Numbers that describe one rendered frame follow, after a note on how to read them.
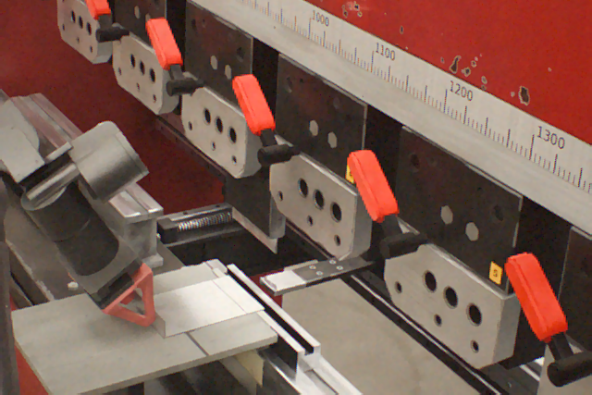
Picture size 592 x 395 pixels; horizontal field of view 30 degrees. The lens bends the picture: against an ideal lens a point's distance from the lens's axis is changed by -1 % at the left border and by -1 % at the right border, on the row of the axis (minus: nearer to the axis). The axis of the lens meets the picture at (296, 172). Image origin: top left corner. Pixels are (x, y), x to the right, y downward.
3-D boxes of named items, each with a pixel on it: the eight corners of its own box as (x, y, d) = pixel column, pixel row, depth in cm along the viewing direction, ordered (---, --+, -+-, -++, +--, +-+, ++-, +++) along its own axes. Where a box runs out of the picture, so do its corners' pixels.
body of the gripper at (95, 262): (108, 228, 125) (74, 183, 121) (147, 266, 118) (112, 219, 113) (63, 265, 124) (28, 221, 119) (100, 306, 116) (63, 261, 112)
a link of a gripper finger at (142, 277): (154, 283, 128) (114, 229, 122) (183, 312, 123) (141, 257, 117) (109, 322, 127) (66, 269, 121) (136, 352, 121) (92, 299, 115)
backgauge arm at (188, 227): (129, 281, 184) (129, 205, 178) (434, 204, 215) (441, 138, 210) (150, 303, 178) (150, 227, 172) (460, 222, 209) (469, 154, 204)
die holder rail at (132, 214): (10, 147, 197) (7, 97, 193) (43, 141, 200) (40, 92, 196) (126, 275, 159) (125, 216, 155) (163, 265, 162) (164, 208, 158)
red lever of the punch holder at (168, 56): (144, 17, 123) (174, 92, 120) (178, 12, 125) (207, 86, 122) (140, 26, 125) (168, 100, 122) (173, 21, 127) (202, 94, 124)
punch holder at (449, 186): (381, 294, 100) (398, 125, 93) (453, 273, 104) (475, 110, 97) (489, 381, 89) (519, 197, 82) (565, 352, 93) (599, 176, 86)
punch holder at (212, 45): (180, 134, 130) (182, -2, 123) (243, 123, 135) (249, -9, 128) (243, 185, 119) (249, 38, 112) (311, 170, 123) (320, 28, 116)
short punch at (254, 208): (225, 218, 132) (228, 145, 128) (240, 215, 133) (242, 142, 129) (268, 255, 125) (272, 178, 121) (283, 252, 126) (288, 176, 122)
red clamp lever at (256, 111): (231, 74, 108) (267, 161, 105) (267, 67, 110) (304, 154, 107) (225, 83, 110) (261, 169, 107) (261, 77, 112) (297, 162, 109)
